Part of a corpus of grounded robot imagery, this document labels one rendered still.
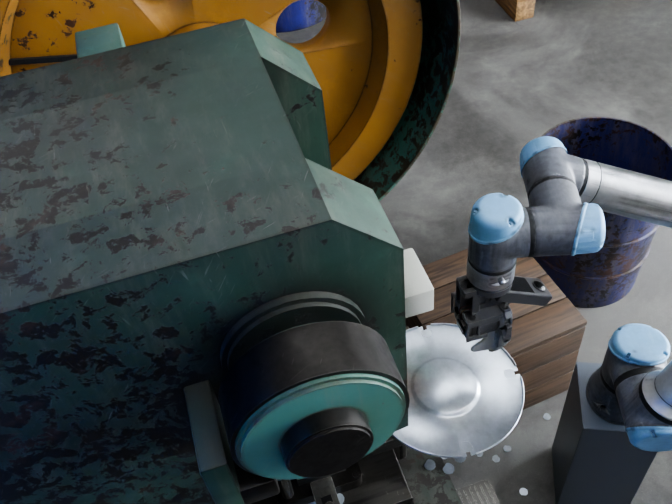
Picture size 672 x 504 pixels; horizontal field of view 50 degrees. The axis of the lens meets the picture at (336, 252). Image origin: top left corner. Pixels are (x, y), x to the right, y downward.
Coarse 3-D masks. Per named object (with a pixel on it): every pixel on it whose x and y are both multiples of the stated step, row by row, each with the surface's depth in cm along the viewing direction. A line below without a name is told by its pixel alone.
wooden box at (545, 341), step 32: (448, 256) 215; (448, 288) 207; (416, 320) 204; (448, 320) 200; (544, 320) 197; (576, 320) 196; (512, 352) 191; (544, 352) 198; (576, 352) 206; (544, 384) 212
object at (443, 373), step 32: (416, 352) 142; (448, 352) 142; (480, 352) 142; (416, 384) 137; (448, 384) 136; (480, 384) 137; (512, 384) 136; (416, 416) 133; (448, 416) 132; (480, 416) 132; (512, 416) 132; (416, 448) 128; (448, 448) 128; (480, 448) 128
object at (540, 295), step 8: (520, 280) 121; (528, 280) 123; (536, 280) 123; (512, 288) 118; (520, 288) 119; (528, 288) 121; (536, 288) 122; (544, 288) 122; (504, 296) 117; (512, 296) 118; (520, 296) 119; (528, 296) 120; (536, 296) 120; (544, 296) 121; (536, 304) 122; (544, 304) 123
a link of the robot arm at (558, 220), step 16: (544, 192) 110; (560, 192) 108; (576, 192) 110; (528, 208) 107; (544, 208) 107; (560, 208) 106; (576, 208) 106; (592, 208) 106; (544, 224) 105; (560, 224) 105; (576, 224) 105; (592, 224) 105; (544, 240) 105; (560, 240) 105; (576, 240) 105; (592, 240) 105; (528, 256) 108
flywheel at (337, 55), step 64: (0, 0) 96; (64, 0) 102; (128, 0) 105; (192, 0) 108; (256, 0) 111; (320, 0) 114; (384, 0) 113; (0, 64) 103; (320, 64) 122; (384, 64) 122; (384, 128) 132
